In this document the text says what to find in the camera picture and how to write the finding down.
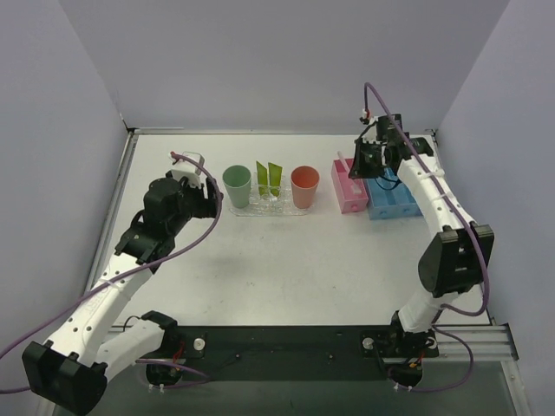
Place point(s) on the large clear textured tray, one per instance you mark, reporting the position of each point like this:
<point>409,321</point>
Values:
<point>246,212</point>

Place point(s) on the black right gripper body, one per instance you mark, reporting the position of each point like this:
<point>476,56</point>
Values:
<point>366,159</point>

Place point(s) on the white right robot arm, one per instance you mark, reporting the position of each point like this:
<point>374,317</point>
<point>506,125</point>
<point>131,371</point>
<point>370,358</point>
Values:
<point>457,256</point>

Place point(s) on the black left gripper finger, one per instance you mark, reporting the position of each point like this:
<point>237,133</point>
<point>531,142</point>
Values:
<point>208,208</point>
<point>213,192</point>

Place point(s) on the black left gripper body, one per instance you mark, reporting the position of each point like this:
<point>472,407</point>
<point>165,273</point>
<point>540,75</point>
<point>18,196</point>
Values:
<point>210,198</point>

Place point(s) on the yellow toothpaste tube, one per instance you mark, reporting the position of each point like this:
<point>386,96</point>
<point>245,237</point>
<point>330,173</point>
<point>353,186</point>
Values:
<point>275,175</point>
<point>262,179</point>

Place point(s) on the orange plastic cup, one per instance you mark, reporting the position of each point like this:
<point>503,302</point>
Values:
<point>304,183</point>

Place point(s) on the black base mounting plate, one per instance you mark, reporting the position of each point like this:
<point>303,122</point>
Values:
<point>193,354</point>

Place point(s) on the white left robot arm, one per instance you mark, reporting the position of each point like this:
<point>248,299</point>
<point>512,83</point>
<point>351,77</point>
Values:
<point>70,368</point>

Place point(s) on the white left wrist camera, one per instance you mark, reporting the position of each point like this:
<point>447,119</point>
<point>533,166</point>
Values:
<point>183,169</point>

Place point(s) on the light blue organizer box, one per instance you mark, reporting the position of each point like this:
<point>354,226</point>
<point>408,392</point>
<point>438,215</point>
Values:
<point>389,198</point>

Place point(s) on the pink organizer box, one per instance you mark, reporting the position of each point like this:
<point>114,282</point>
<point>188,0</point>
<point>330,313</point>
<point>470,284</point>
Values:
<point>347,201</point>

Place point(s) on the aluminium rail frame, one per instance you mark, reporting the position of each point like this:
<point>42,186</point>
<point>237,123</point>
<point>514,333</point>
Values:
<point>487,342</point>

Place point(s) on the green plastic cup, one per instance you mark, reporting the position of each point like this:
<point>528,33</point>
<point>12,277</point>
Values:
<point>237,180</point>

